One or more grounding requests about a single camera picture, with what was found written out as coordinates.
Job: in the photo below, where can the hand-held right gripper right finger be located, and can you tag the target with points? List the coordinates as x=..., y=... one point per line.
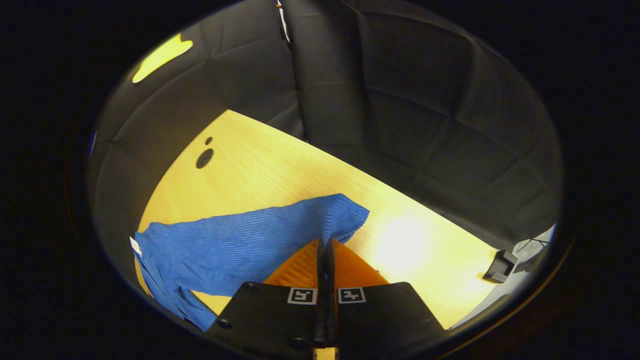
x=380, y=320

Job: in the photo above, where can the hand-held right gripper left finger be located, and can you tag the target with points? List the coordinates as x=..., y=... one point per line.
x=280, y=320

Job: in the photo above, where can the blue knitted cardigan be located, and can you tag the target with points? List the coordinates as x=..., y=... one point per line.
x=225, y=245

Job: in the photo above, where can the black table clamp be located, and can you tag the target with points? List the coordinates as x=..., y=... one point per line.
x=500, y=267

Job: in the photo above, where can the black backdrop cloth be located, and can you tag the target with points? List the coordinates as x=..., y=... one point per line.
x=425, y=125

